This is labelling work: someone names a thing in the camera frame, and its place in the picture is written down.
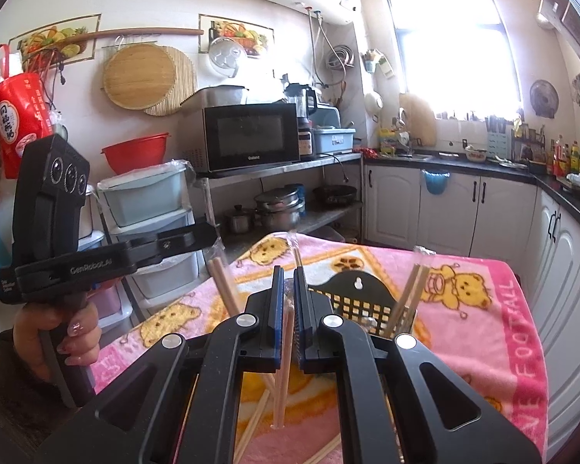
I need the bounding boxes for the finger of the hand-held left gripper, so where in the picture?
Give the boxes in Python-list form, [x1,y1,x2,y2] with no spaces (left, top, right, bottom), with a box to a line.
[126,222,220,271]

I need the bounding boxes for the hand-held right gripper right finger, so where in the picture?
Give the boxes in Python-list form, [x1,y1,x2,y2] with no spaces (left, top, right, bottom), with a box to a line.
[292,266,544,464]

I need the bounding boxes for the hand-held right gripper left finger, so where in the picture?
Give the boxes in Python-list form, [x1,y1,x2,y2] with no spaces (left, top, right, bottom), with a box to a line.
[34,265,287,464]

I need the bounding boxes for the chopstick pair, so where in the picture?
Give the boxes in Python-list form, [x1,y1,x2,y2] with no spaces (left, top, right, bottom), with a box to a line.
[271,232,304,431]

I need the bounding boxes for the pile of chopsticks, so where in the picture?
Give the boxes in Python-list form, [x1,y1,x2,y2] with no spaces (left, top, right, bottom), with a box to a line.
[208,246,436,464]

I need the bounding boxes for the dark green plastic utensil basket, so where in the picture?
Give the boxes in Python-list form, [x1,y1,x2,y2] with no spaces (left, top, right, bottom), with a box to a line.
[283,272,420,363]

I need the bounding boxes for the person's left hand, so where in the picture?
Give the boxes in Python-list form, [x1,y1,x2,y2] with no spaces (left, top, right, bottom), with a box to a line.
[12,300,103,382]

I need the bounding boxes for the small lidded steel pot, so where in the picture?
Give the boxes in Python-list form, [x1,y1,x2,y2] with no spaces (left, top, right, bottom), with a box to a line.
[223,204,257,235]

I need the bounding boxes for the blue plastic drawer unit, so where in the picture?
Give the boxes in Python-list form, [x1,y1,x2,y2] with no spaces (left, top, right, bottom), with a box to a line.
[97,159,199,300]

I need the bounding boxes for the red plastic basin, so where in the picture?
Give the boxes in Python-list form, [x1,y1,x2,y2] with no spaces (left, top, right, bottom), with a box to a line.
[101,132,171,175]

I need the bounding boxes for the red plastic bag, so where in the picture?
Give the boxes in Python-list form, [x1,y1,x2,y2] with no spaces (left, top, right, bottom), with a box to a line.
[0,43,56,179]

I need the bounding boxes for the stainless steel shelf table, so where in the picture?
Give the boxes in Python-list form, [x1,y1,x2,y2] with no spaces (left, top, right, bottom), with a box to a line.
[193,152,364,252]

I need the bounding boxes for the black microwave oven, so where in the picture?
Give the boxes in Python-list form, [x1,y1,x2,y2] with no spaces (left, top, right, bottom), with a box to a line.
[181,101,301,177]

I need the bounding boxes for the black wok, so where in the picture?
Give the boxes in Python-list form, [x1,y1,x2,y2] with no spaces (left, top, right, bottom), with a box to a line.
[312,184,358,206]

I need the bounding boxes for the grey plastic tub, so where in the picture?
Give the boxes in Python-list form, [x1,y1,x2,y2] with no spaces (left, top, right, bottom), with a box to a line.
[181,84,249,107]

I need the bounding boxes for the round reed mat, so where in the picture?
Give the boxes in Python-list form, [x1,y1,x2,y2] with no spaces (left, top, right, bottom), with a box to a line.
[145,46,197,117]

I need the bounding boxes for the printed pink blanket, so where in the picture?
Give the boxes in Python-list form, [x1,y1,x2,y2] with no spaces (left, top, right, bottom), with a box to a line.
[84,232,549,464]

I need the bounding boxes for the round bamboo tray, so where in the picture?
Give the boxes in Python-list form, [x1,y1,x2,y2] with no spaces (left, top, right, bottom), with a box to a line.
[102,43,177,109]

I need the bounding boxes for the blue plastic dish bin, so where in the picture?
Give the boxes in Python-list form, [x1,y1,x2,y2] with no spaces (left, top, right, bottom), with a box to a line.
[312,127,356,154]

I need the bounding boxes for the black blender jug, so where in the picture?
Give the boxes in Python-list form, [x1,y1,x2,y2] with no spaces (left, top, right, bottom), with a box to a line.
[281,73,319,161]

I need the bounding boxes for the blue hanging bin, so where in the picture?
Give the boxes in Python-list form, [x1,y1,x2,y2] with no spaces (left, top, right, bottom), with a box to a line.
[420,168,451,196]

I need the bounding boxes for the long wooden rolling pin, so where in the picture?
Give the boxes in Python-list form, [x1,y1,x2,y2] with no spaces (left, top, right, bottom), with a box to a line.
[17,26,205,56]

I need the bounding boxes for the yellow detergent pack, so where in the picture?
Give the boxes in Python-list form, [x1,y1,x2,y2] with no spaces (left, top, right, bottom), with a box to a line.
[378,126,403,155]

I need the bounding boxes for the steel faucet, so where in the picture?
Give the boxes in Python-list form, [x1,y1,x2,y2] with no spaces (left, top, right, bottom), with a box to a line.
[394,106,414,155]

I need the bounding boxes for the white hanging container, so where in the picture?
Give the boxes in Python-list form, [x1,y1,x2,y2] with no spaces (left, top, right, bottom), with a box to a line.
[364,91,385,117]

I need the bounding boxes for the wooden cutting board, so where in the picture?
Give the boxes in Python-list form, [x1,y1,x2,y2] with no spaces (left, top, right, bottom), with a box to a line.
[399,92,437,148]

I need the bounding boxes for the green hanging holder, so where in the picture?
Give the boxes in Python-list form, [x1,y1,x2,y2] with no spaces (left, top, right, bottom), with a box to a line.
[361,48,396,78]

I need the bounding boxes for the black kitchen countertop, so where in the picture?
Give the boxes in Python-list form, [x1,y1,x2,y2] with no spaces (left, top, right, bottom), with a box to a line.
[360,147,580,233]

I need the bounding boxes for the grey knife block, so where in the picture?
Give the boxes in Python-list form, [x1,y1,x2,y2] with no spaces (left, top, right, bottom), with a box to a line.
[483,116,508,148]

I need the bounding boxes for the spice rack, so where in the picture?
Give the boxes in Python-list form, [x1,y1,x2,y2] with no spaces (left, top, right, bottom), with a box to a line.
[510,121,547,162]

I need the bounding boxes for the window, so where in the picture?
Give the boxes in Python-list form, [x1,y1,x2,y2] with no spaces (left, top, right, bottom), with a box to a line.
[379,0,523,121]

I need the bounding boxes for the fruit wall poster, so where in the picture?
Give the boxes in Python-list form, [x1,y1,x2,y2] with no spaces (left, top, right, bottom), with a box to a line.
[198,14,275,59]
[9,14,101,66]

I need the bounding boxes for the coiled grey hose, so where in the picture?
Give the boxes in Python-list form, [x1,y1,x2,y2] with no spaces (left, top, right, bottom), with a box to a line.
[326,44,355,72]

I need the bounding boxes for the small wall fan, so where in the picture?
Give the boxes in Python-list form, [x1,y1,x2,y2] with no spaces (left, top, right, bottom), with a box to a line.
[529,78,560,119]

